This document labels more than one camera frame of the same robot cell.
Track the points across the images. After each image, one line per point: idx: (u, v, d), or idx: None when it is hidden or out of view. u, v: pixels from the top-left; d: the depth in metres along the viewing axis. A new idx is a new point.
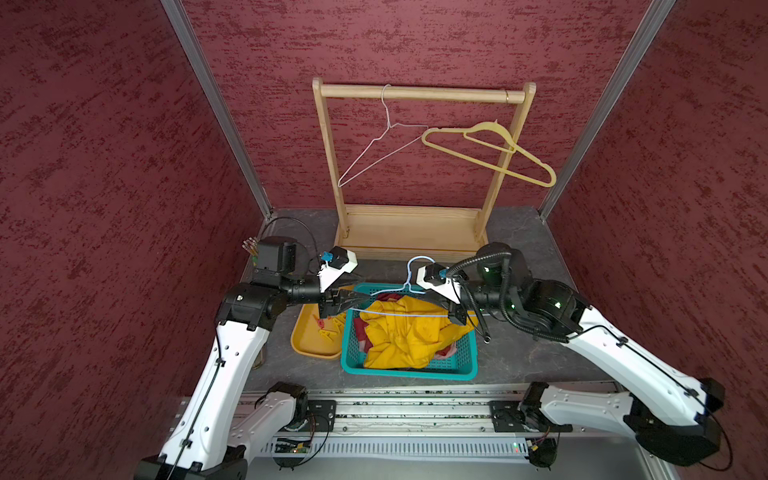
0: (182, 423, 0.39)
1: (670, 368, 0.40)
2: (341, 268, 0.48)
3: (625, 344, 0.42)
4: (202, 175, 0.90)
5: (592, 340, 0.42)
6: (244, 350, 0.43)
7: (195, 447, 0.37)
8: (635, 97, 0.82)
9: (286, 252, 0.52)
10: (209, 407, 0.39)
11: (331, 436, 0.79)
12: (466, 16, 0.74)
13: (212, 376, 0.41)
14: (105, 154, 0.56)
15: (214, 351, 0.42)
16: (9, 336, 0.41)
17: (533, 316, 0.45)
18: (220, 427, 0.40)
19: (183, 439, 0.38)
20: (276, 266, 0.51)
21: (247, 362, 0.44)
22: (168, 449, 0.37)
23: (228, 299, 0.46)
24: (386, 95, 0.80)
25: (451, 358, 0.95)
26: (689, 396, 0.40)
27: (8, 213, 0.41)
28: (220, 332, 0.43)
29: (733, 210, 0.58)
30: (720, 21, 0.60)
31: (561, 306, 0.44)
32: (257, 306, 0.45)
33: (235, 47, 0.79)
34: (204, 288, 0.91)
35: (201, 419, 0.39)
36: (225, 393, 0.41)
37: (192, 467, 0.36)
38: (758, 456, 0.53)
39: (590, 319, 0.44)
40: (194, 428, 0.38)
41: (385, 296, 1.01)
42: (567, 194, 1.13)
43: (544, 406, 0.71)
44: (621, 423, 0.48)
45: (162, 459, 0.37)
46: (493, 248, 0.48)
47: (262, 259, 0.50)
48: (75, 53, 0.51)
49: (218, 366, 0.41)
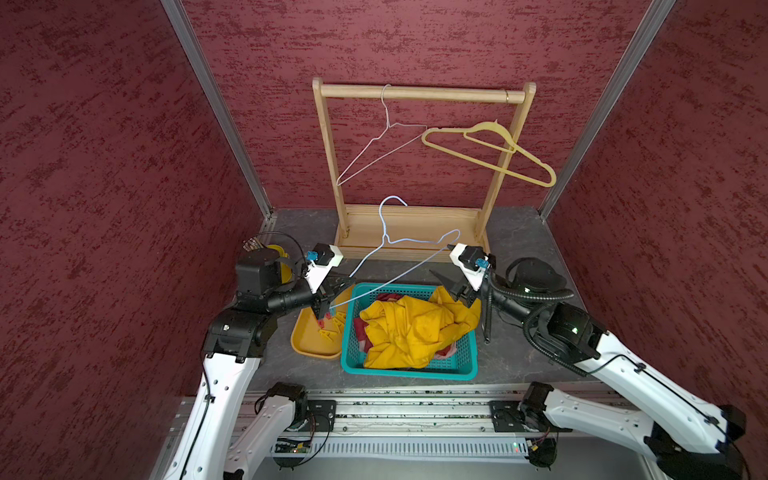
0: (174, 464, 0.38)
1: (689, 395, 0.42)
2: (329, 263, 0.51)
3: (644, 370, 0.43)
4: (202, 175, 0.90)
5: (612, 368, 0.43)
6: (233, 384, 0.42)
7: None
8: (635, 97, 0.82)
9: (265, 273, 0.48)
10: (201, 446, 0.38)
11: (331, 436, 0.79)
12: (466, 15, 0.73)
13: (202, 413, 0.40)
14: (106, 154, 0.57)
15: (202, 387, 0.41)
16: (9, 336, 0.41)
17: (554, 341, 0.45)
18: (214, 463, 0.39)
19: None
20: (259, 288, 0.47)
21: (236, 395, 0.43)
22: None
23: (214, 331, 0.44)
24: (386, 95, 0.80)
25: (452, 358, 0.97)
26: (710, 423, 0.40)
27: (8, 213, 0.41)
28: (207, 366, 0.42)
29: (733, 210, 0.58)
30: (721, 21, 0.60)
31: (579, 333, 0.45)
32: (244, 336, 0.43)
33: (235, 47, 0.79)
34: (204, 288, 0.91)
35: (194, 458, 0.38)
36: (217, 431, 0.40)
37: None
38: (759, 457, 0.54)
39: (608, 347, 0.44)
40: (187, 468, 0.37)
41: (385, 296, 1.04)
42: (567, 194, 1.13)
43: (549, 410, 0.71)
44: (641, 442, 0.48)
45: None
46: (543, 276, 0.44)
47: (243, 283, 0.47)
48: (75, 53, 0.51)
49: (207, 403, 0.40)
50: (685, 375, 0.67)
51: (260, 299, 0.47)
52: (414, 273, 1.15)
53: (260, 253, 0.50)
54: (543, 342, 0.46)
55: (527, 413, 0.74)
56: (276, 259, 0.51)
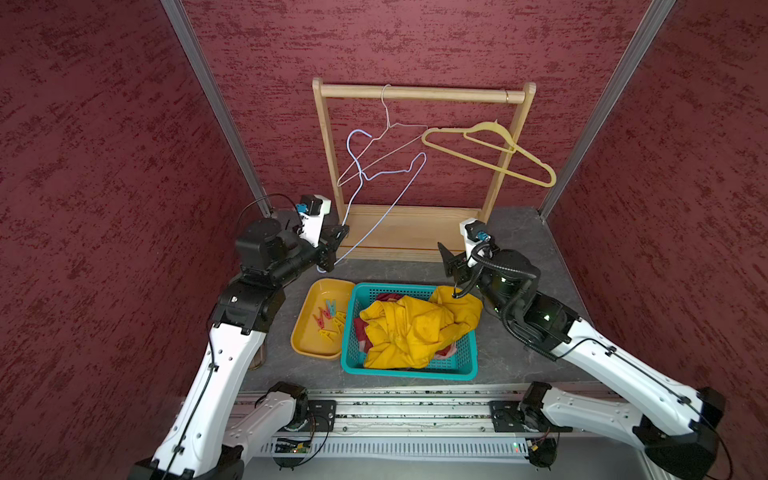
0: (174, 429, 0.38)
1: (664, 377, 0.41)
2: (320, 211, 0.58)
3: (614, 353, 0.45)
4: (202, 175, 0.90)
5: (581, 351, 0.45)
6: (237, 355, 0.41)
7: (187, 453, 0.37)
8: (635, 97, 0.82)
9: (265, 249, 0.45)
10: (201, 414, 0.38)
11: (330, 436, 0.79)
12: (466, 15, 0.73)
13: (205, 381, 0.40)
14: (106, 154, 0.57)
15: (207, 356, 0.41)
16: (9, 336, 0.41)
17: (528, 328, 0.49)
18: (213, 431, 0.39)
19: (175, 445, 0.37)
20: (262, 265, 0.45)
21: (239, 367, 0.43)
22: (160, 454, 0.37)
23: (223, 302, 0.44)
24: (383, 95, 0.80)
25: (452, 358, 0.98)
26: (682, 403, 0.41)
27: (8, 213, 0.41)
28: (213, 336, 0.42)
29: (733, 210, 0.58)
30: (720, 21, 0.60)
31: (550, 320, 0.48)
32: (253, 311, 0.43)
33: (235, 47, 0.79)
34: (204, 288, 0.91)
35: (193, 425, 0.38)
36: (218, 400, 0.39)
37: (184, 473, 0.36)
38: (758, 457, 0.54)
39: (579, 332, 0.47)
40: (186, 434, 0.37)
41: (385, 296, 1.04)
42: (567, 194, 1.13)
43: (545, 407, 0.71)
44: (630, 432, 0.48)
45: (154, 464, 0.36)
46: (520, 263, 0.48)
47: (245, 259, 0.43)
48: (75, 53, 0.51)
49: (211, 372, 0.40)
50: (685, 375, 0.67)
51: (264, 275, 0.45)
52: (414, 273, 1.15)
53: (260, 226, 0.46)
54: (518, 329, 0.50)
55: (527, 412, 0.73)
56: (278, 232, 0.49)
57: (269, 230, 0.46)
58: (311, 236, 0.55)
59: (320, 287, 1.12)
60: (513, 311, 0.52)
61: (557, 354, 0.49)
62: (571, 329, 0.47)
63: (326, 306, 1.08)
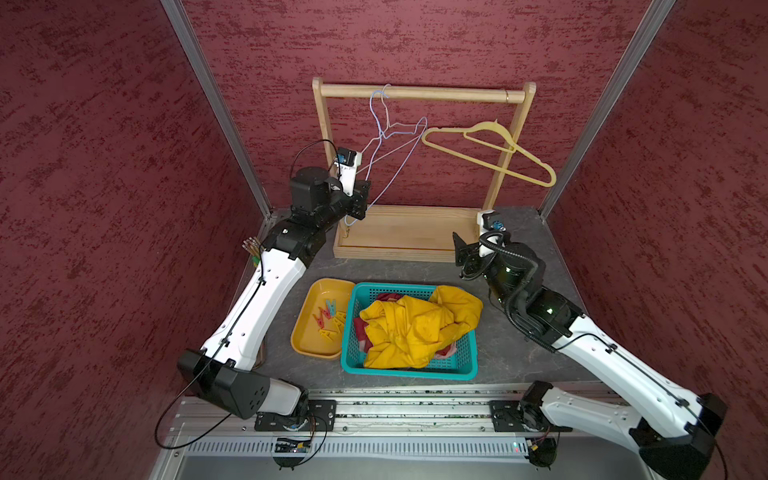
0: (223, 327, 0.43)
1: (665, 380, 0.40)
2: (355, 163, 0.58)
3: (614, 350, 0.45)
4: (202, 175, 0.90)
5: (581, 344, 0.46)
6: (283, 275, 0.47)
7: (232, 348, 0.41)
8: (635, 97, 0.82)
9: (314, 193, 0.50)
10: (247, 317, 0.43)
11: (329, 436, 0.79)
12: (466, 15, 0.73)
13: (253, 291, 0.45)
14: (105, 154, 0.56)
15: (257, 273, 0.46)
16: (9, 336, 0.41)
17: (531, 320, 0.50)
18: (254, 336, 0.44)
19: (223, 339, 0.41)
20: (310, 207, 0.51)
21: (282, 290, 0.48)
22: (208, 345, 0.41)
23: (274, 232, 0.50)
24: (380, 95, 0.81)
25: (452, 358, 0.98)
26: (680, 405, 0.41)
27: (8, 213, 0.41)
28: (265, 257, 0.47)
29: (733, 210, 0.58)
30: (721, 21, 0.60)
31: (553, 313, 0.49)
32: (298, 242, 0.48)
33: (235, 47, 0.79)
34: (204, 288, 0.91)
35: (239, 325, 0.42)
36: (262, 308, 0.44)
37: (227, 362, 0.40)
38: (758, 456, 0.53)
39: (580, 327, 0.47)
40: (233, 332, 0.42)
41: (385, 296, 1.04)
42: (567, 194, 1.13)
43: (544, 406, 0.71)
44: (626, 434, 0.48)
45: (202, 352, 0.41)
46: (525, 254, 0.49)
47: (295, 200, 0.49)
48: (75, 52, 0.51)
49: (259, 284, 0.45)
50: (685, 374, 0.67)
51: (310, 216, 0.50)
52: (414, 273, 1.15)
53: (311, 171, 0.52)
54: (520, 320, 0.50)
55: (526, 409, 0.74)
56: (326, 179, 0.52)
57: (320, 175, 0.51)
58: (347, 185, 0.61)
59: (320, 287, 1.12)
60: (516, 302, 0.53)
61: (556, 346, 0.49)
62: (573, 323, 0.48)
63: (326, 306, 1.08)
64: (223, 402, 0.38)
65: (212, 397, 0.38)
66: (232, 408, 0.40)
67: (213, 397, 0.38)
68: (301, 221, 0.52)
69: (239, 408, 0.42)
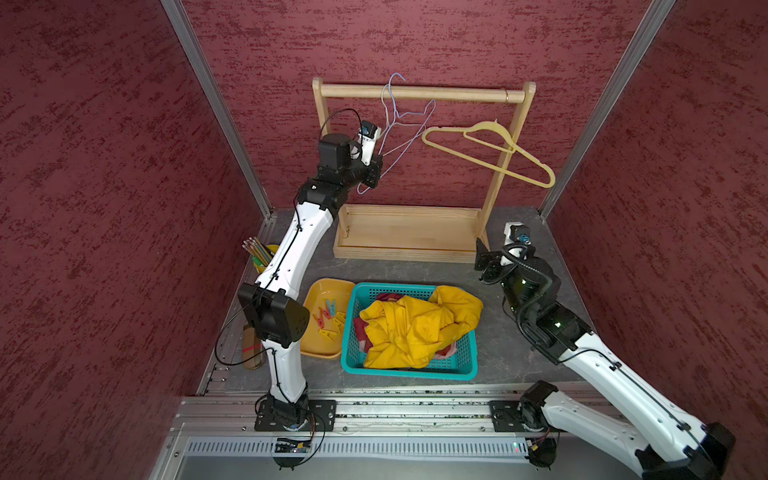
0: (269, 264, 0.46)
1: (669, 403, 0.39)
2: (376, 136, 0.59)
3: (618, 368, 0.47)
4: (202, 175, 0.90)
5: (587, 358, 0.48)
6: (317, 222, 0.54)
7: (281, 281, 0.49)
8: (635, 97, 0.82)
9: (339, 152, 0.58)
10: (292, 255, 0.51)
11: (328, 436, 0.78)
12: (466, 15, 0.73)
13: (292, 237, 0.53)
14: (105, 154, 0.56)
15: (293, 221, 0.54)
16: (9, 336, 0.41)
17: (538, 332, 0.52)
18: (298, 272, 0.53)
19: (272, 273, 0.50)
20: (336, 165, 0.59)
21: (318, 238, 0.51)
22: (261, 279, 0.49)
23: (303, 188, 0.57)
24: (397, 95, 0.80)
25: (452, 358, 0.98)
26: (682, 429, 0.41)
27: (8, 213, 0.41)
28: (299, 208, 0.55)
29: (733, 210, 0.58)
30: (720, 21, 0.60)
31: (560, 327, 0.52)
32: (327, 196, 0.56)
33: (235, 47, 0.79)
34: (204, 288, 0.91)
35: (285, 263, 0.50)
36: (303, 251, 0.53)
37: (280, 291, 0.48)
38: (758, 456, 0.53)
39: (586, 344, 0.49)
40: (280, 268, 0.50)
41: (385, 296, 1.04)
42: (567, 194, 1.13)
43: (548, 407, 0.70)
44: (632, 455, 0.47)
45: (256, 283, 0.49)
46: (542, 269, 0.52)
47: (322, 158, 0.57)
48: (75, 52, 0.51)
49: (296, 231, 0.53)
50: (685, 374, 0.67)
51: (335, 175, 0.59)
52: (414, 273, 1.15)
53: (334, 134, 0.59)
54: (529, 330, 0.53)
55: (525, 407, 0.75)
56: (348, 140, 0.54)
57: (343, 136, 0.59)
58: (367, 154, 0.69)
59: (320, 287, 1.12)
60: (528, 314, 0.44)
61: (561, 358, 0.51)
62: (580, 337, 0.50)
63: (326, 306, 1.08)
64: (275, 328, 0.50)
65: (266, 324, 0.52)
66: (284, 335, 0.51)
67: (266, 323, 0.52)
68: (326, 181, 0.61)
69: (289, 335, 0.51)
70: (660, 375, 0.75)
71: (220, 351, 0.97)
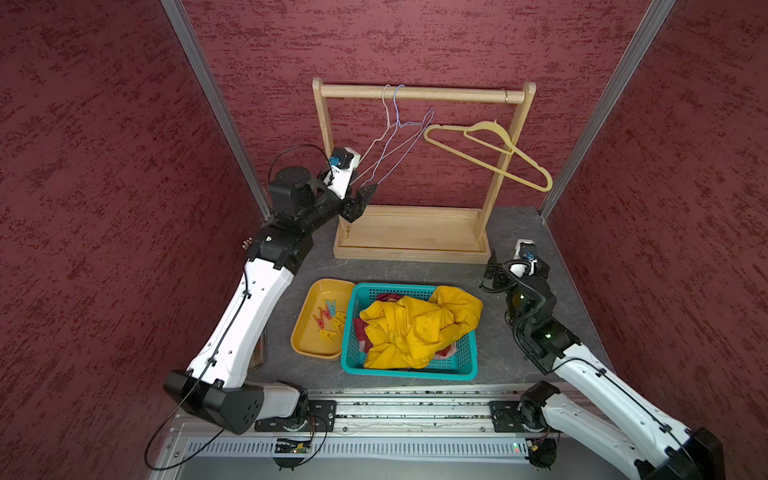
0: (208, 345, 0.41)
1: (655, 408, 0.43)
2: (350, 166, 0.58)
3: (603, 374, 0.50)
4: (202, 175, 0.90)
5: (573, 365, 0.52)
6: (270, 285, 0.45)
7: (218, 368, 0.39)
8: (635, 97, 0.82)
9: (296, 196, 0.48)
10: (234, 332, 0.41)
11: (330, 437, 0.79)
12: (466, 16, 0.74)
13: (238, 305, 0.43)
14: (105, 154, 0.56)
15: (242, 285, 0.44)
16: (9, 336, 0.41)
17: (531, 342, 0.57)
18: (243, 352, 0.42)
19: (209, 358, 0.40)
20: (293, 210, 0.48)
21: (270, 301, 0.46)
22: (194, 366, 0.40)
23: (256, 241, 0.47)
24: (399, 96, 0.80)
25: (452, 358, 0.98)
26: (664, 431, 0.43)
27: (8, 213, 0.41)
28: (247, 268, 0.45)
29: (733, 210, 0.58)
30: (720, 21, 0.60)
31: (550, 339, 0.56)
32: (284, 249, 0.46)
33: (235, 48, 0.80)
34: (204, 289, 0.87)
35: (225, 342, 0.41)
36: (249, 324, 0.43)
37: (215, 383, 0.39)
38: (758, 457, 0.54)
39: (573, 353, 0.53)
40: (220, 349, 0.40)
41: (385, 296, 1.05)
42: (567, 194, 1.13)
43: (548, 409, 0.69)
44: (631, 464, 0.47)
45: (188, 373, 0.39)
46: (539, 287, 0.56)
47: (277, 204, 0.47)
48: (75, 53, 0.51)
49: (244, 298, 0.43)
50: (685, 374, 0.67)
51: (295, 220, 0.49)
52: (414, 273, 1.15)
53: (291, 173, 0.47)
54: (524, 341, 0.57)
55: (525, 405, 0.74)
56: (308, 179, 0.48)
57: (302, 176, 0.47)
58: (339, 188, 0.57)
59: (320, 287, 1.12)
60: (524, 326, 0.62)
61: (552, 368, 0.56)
62: (568, 347, 0.54)
63: (326, 307, 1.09)
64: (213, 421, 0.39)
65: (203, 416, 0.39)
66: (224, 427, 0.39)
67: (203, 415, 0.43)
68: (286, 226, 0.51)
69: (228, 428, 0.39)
70: (661, 375, 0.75)
71: None
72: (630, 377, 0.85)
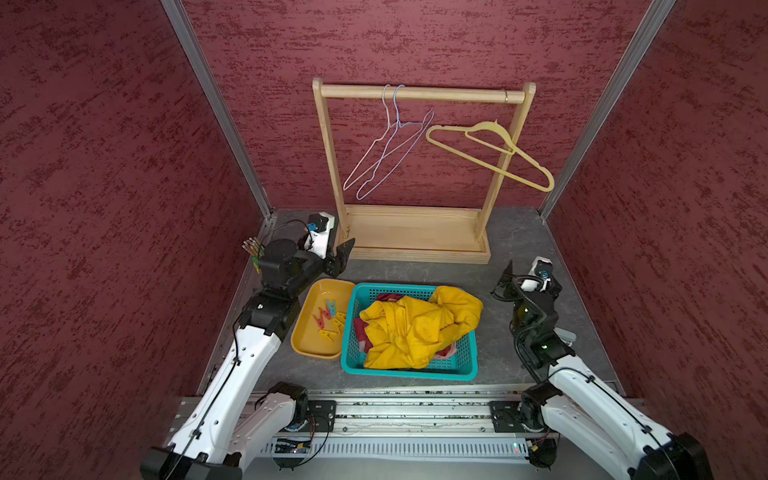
0: (193, 416, 0.41)
1: (640, 413, 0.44)
2: (326, 228, 0.68)
3: (592, 380, 0.53)
4: (202, 175, 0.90)
5: (564, 372, 0.56)
6: (259, 352, 0.47)
7: (202, 440, 0.39)
8: (635, 98, 0.81)
9: (284, 267, 0.51)
10: (220, 405, 0.41)
11: (330, 437, 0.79)
12: (466, 16, 0.74)
13: (227, 373, 0.44)
14: (106, 154, 0.57)
15: (232, 352, 0.46)
16: (9, 336, 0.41)
17: (529, 352, 0.61)
18: (227, 422, 0.42)
19: (193, 430, 0.39)
20: (281, 281, 0.52)
21: (257, 369, 0.48)
22: (177, 439, 0.39)
23: (248, 307, 0.50)
24: (399, 96, 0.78)
25: (452, 358, 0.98)
26: (645, 432, 0.45)
27: (8, 213, 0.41)
28: (239, 335, 0.47)
29: (733, 210, 0.58)
30: (720, 22, 0.60)
31: (547, 349, 0.60)
32: (274, 316, 0.49)
33: (235, 48, 0.80)
34: (204, 289, 0.87)
35: (211, 413, 0.41)
36: (236, 392, 0.43)
37: (199, 456, 0.38)
38: (758, 457, 0.54)
39: (567, 363, 0.57)
40: (205, 420, 0.40)
41: (385, 296, 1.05)
42: (567, 194, 1.13)
43: (545, 407, 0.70)
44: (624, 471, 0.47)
45: (170, 447, 0.38)
46: (544, 303, 0.60)
47: (266, 276, 0.51)
48: (75, 53, 0.51)
49: (234, 365, 0.45)
50: (685, 375, 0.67)
51: (283, 289, 0.52)
52: (414, 273, 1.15)
53: (279, 246, 0.51)
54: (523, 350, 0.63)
55: (525, 402, 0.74)
56: (295, 251, 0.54)
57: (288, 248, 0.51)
58: (319, 247, 0.61)
59: (320, 287, 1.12)
60: (525, 336, 0.66)
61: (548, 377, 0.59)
62: (562, 357, 0.58)
63: (326, 306, 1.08)
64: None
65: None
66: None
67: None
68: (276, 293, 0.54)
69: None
70: (661, 375, 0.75)
71: (220, 352, 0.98)
72: (630, 377, 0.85)
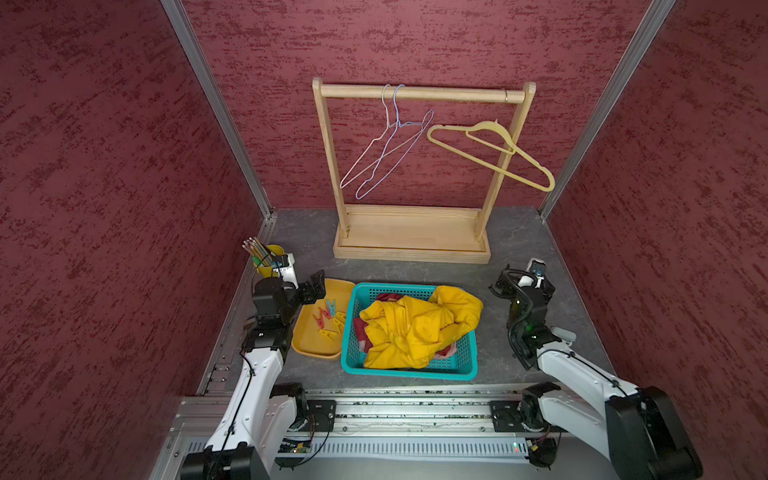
0: (223, 421, 0.45)
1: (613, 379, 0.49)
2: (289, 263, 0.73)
3: (573, 355, 0.58)
4: (202, 175, 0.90)
5: (550, 353, 0.60)
6: (271, 363, 0.54)
7: (239, 433, 0.43)
8: (635, 97, 0.82)
9: (277, 297, 0.62)
10: (247, 404, 0.47)
11: (330, 436, 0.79)
12: (466, 15, 0.73)
13: (245, 383, 0.50)
14: (105, 154, 0.56)
15: (244, 368, 0.53)
16: (9, 336, 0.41)
17: (521, 343, 0.66)
18: (257, 418, 0.48)
19: (227, 429, 0.44)
20: (276, 309, 0.62)
21: (270, 380, 0.54)
22: (212, 442, 0.42)
23: (250, 339, 0.58)
24: (399, 96, 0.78)
25: (452, 358, 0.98)
26: (613, 386, 0.48)
27: (8, 213, 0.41)
28: (248, 356, 0.55)
29: (733, 210, 0.58)
30: (721, 21, 0.60)
31: (536, 339, 0.65)
32: (275, 340, 0.58)
33: (235, 47, 0.79)
34: (204, 288, 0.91)
35: (241, 413, 0.46)
36: (259, 393, 0.49)
37: (240, 443, 0.42)
38: (758, 457, 0.54)
39: (549, 345, 0.62)
40: (236, 420, 0.45)
41: (385, 296, 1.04)
42: (567, 194, 1.13)
43: (541, 398, 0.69)
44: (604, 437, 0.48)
45: (209, 447, 0.42)
46: (535, 297, 0.65)
47: (261, 309, 0.60)
48: (75, 53, 0.51)
49: (249, 376, 0.51)
50: (685, 374, 0.67)
51: (278, 318, 0.62)
52: (414, 273, 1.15)
53: (267, 281, 0.63)
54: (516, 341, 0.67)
55: (524, 399, 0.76)
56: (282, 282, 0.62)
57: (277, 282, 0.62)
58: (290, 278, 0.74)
59: None
60: (517, 329, 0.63)
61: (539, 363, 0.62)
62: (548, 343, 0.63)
63: (326, 306, 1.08)
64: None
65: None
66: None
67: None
68: (269, 323, 0.62)
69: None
70: (661, 375, 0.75)
71: (220, 352, 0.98)
72: (630, 377, 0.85)
